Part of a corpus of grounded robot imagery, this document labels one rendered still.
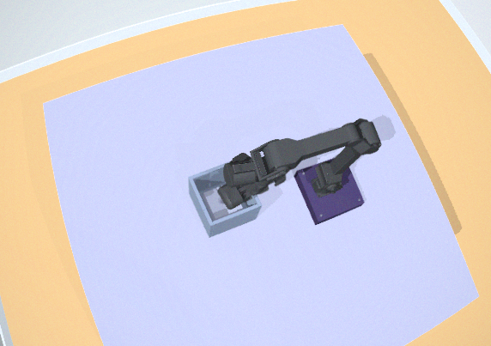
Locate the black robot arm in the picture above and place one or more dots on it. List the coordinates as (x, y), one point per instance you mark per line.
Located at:
(282, 155)

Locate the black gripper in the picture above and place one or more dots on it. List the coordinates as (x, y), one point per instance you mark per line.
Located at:
(234, 196)

